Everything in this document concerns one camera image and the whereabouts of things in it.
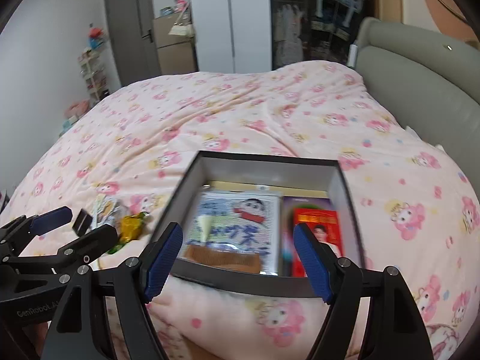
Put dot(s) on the black open storage box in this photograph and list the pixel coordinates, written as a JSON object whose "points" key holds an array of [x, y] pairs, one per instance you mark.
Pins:
{"points": [[282, 176]]}

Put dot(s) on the red portrait packet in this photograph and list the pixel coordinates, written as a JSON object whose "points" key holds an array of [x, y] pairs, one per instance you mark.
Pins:
{"points": [[324, 226]]}

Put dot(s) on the grey door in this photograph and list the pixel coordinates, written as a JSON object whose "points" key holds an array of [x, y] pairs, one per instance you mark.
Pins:
{"points": [[130, 28]]}

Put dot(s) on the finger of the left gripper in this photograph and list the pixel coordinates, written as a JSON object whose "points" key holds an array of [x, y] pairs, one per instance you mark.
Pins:
{"points": [[41, 224], [87, 248]]}

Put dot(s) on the white wardrobe panel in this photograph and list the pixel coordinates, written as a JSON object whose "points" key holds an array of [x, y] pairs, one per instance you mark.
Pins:
{"points": [[233, 36]]}

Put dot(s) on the white handbag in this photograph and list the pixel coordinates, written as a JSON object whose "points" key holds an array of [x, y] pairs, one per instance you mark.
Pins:
{"points": [[183, 26]]}

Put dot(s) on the round photo card package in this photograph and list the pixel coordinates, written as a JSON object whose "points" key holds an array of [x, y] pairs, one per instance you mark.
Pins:
{"points": [[108, 210]]}

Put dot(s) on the open dark closet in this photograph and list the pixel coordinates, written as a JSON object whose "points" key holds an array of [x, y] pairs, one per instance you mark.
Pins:
{"points": [[304, 30]]}

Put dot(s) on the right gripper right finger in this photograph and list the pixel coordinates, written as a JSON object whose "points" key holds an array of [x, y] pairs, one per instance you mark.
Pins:
{"points": [[324, 269]]}

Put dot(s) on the brown wooden comb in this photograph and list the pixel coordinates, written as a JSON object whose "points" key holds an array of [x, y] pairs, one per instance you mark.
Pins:
{"points": [[222, 259]]}

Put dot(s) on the yellow green snack packet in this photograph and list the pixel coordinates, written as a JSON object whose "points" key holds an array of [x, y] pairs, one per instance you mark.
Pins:
{"points": [[131, 228]]}

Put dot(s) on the beige cabinet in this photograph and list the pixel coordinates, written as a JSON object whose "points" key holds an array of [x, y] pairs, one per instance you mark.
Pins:
{"points": [[175, 54]]}

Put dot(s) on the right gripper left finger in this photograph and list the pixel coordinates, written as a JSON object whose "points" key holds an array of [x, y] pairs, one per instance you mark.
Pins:
{"points": [[158, 259]]}

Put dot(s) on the pink cartoon print blanket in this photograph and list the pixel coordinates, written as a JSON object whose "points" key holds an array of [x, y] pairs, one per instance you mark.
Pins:
{"points": [[416, 207]]}

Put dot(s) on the cartoon diamond painting kit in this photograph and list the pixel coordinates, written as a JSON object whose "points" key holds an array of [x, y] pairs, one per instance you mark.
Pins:
{"points": [[237, 221]]}

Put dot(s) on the white shelf rack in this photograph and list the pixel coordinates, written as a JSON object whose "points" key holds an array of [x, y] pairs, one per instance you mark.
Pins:
{"points": [[92, 66]]}

